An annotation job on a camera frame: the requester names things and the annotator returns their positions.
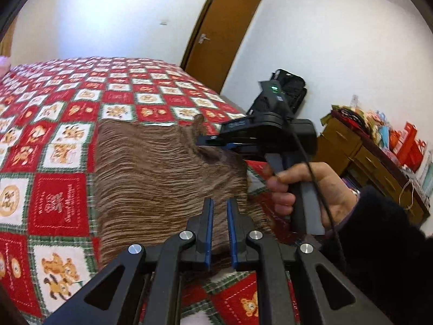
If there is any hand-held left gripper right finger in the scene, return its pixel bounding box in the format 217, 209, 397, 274
226, 198, 395, 325

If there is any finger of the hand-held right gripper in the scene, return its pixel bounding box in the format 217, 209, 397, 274
196, 134, 245, 154

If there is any red checkered printed blanket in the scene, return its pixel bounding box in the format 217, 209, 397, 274
0, 56, 301, 325

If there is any brown knitted sweater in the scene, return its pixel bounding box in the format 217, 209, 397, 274
90, 114, 271, 278

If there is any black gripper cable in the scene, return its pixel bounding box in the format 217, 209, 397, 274
279, 100, 349, 278

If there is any red gift bag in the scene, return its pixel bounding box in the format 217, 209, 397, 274
394, 122, 426, 174

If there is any person's right hand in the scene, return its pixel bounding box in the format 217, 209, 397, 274
265, 161, 361, 231

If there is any brown wooden cabinet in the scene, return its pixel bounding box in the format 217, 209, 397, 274
316, 115, 430, 225

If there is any pile of colourful packages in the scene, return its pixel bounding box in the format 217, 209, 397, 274
321, 103, 406, 150

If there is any black bag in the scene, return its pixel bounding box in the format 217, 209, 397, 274
245, 69, 308, 117

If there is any brown wooden door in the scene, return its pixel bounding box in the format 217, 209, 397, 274
180, 0, 263, 95

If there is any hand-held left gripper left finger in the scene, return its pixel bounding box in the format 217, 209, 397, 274
42, 198, 214, 325

